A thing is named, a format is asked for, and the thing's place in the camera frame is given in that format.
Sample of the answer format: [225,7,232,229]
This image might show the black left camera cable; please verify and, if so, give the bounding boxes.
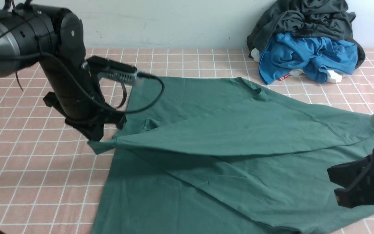
[0,52,165,115]

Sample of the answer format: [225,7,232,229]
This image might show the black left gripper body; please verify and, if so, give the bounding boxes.
[40,57,127,133]

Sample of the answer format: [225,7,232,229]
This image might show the blue crumpled garment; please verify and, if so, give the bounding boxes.
[258,32,358,85]

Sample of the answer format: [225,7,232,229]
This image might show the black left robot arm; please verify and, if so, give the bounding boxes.
[0,0,126,142]

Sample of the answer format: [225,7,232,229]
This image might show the pink grid tablecloth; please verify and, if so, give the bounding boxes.
[0,48,374,234]

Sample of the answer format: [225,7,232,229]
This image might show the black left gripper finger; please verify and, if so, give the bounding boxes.
[81,128,104,142]

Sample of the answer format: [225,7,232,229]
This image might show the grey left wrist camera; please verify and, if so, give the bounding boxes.
[81,55,142,86]

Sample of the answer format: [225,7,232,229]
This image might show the green long-sleeved shirt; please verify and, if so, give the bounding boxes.
[89,77,374,234]

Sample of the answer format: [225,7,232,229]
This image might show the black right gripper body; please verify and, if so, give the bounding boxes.
[327,149,374,208]

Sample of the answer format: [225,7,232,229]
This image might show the dark grey crumpled garment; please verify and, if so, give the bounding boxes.
[246,0,366,68]

